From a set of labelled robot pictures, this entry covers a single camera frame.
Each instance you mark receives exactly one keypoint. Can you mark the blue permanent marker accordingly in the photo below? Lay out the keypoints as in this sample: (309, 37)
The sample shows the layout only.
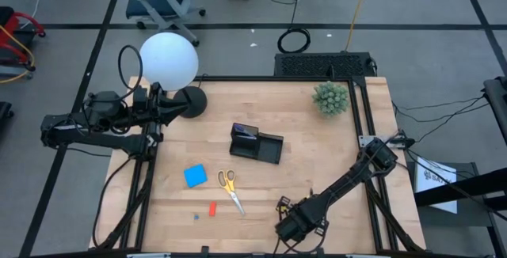
(243, 130)

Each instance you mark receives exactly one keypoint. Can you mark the silver mounting plate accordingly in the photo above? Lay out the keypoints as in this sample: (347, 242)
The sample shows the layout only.
(366, 141)

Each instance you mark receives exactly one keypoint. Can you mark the white printed paper sheet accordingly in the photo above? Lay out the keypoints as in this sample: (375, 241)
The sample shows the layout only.
(435, 187)

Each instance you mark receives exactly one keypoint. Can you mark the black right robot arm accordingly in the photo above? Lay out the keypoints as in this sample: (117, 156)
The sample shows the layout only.
(348, 179)

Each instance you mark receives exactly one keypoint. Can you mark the blue sticky note pad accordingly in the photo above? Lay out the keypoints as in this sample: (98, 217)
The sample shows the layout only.
(195, 176)

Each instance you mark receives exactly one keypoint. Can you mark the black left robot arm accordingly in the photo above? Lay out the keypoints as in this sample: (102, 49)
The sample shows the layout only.
(99, 141)

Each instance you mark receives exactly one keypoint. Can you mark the black wheeled object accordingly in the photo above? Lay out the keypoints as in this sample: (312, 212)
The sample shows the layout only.
(4, 111)

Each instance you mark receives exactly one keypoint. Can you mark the orange eraser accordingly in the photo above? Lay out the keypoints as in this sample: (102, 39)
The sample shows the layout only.
(212, 208)

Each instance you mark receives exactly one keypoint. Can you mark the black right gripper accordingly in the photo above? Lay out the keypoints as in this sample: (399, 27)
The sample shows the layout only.
(297, 222)

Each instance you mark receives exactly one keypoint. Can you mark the red cart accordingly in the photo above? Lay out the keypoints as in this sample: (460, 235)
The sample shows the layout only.
(12, 32)

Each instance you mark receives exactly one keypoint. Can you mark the light blue retractable pen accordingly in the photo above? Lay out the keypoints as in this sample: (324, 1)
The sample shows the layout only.
(250, 134)

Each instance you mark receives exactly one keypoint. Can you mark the black mesh desk organizer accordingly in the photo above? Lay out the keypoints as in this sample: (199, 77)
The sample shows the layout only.
(269, 149)

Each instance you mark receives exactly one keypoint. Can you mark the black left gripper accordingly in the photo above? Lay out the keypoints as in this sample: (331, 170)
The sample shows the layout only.
(150, 105)

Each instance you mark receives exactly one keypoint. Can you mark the black perforated computer case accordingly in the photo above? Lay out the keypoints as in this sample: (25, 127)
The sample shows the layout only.
(317, 65)

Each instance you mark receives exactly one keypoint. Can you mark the white globe table lamp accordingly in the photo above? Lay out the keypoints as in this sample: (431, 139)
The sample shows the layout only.
(168, 60)

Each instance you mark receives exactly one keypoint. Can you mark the blue grey office chair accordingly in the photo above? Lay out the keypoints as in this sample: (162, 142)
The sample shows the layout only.
(154, 1)

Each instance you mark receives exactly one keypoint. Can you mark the black equipment stand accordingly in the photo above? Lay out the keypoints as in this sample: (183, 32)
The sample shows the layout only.
(497, 107)

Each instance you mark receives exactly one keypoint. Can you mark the green potted plant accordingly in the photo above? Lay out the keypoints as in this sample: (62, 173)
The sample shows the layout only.
(330, 99)

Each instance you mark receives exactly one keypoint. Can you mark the black metal beam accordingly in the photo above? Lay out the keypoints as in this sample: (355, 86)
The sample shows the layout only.
(475, 187)

